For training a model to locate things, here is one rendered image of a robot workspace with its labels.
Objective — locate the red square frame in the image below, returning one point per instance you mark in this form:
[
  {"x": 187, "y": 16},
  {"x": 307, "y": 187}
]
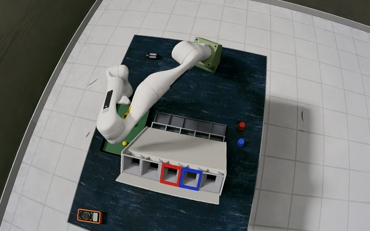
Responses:
[{"x": 170, "y": 166}]

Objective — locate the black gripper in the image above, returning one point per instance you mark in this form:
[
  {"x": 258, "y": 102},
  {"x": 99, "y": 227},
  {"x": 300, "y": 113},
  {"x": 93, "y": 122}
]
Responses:
[{"x": 131, "y": 97}]

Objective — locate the red plug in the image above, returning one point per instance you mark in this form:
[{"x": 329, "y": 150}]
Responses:
[{"x": 241, "y": 125}]

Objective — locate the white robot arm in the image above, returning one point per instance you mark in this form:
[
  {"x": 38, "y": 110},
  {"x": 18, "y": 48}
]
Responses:
[{"x": 113, "y": 128}]

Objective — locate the blue plug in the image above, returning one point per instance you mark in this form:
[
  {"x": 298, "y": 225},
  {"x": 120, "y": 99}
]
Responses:
[{"x": 240, "y": 142}]

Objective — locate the blue square frame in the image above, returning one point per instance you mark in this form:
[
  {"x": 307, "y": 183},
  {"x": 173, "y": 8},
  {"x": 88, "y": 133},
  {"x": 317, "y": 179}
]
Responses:
[{"x": 193, "y": 171}]

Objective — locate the orange digital multimeter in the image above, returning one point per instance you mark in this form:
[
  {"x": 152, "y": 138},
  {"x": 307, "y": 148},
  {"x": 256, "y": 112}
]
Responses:
[{"x": 89, "y": 216}]

